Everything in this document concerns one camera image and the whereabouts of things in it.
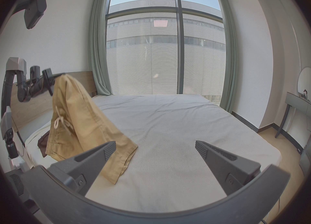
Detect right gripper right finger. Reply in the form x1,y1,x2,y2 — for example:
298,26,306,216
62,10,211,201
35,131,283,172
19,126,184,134
195,140,262,197

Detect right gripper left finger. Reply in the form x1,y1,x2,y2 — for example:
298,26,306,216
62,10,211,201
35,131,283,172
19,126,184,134
48,141,117,196

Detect tan shorts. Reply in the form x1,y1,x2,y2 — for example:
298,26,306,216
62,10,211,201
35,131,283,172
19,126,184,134
46,74,139,185

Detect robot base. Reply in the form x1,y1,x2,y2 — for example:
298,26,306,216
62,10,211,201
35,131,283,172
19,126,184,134
4,155,33,198

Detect bed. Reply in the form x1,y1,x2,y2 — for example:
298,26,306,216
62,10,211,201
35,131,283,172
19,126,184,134
11,71,282,215

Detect brown shorts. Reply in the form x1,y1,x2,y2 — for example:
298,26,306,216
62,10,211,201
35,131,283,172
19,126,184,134
38,133,52,158

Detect grey dressing table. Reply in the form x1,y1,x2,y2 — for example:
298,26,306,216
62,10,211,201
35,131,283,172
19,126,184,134
275,91,311,147

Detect window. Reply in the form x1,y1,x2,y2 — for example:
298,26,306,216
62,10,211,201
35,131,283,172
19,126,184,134
106,0,225,108

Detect round mirror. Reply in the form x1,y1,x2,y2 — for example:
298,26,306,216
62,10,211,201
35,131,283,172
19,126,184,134
298,67,311,95

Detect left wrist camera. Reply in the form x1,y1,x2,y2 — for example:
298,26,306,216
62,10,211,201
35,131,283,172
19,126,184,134
30,66,41,80

